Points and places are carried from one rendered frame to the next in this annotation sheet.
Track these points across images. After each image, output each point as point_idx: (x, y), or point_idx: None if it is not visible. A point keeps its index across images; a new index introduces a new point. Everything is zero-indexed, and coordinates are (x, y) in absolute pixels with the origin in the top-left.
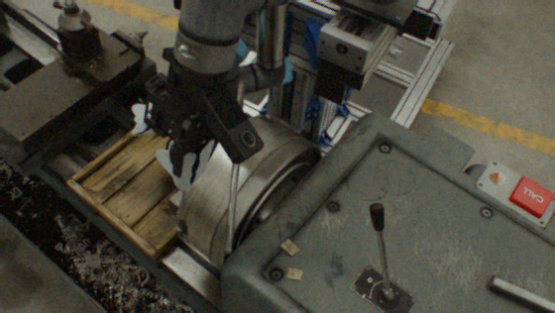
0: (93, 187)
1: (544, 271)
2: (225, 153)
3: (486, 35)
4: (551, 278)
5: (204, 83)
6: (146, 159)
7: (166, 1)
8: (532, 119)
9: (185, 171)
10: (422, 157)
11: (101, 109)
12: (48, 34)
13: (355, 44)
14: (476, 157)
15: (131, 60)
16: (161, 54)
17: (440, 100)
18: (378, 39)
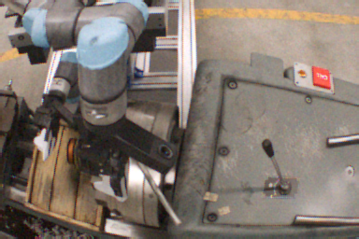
0: (37, 202)
1: (343, 119)
2: None
3: None
4: (347, 121)
5: (116, 129)
6: (51, 168)
7: (0, 45)
8: (262, 0)
9: (123, 190)
10: (259, 79)
11: (12, 147)
12: None
13: (152, 12)
14: (247, 35)
15: (12, 105)
16: (8, 79)
17: (202, 7)
18: (165, 2)
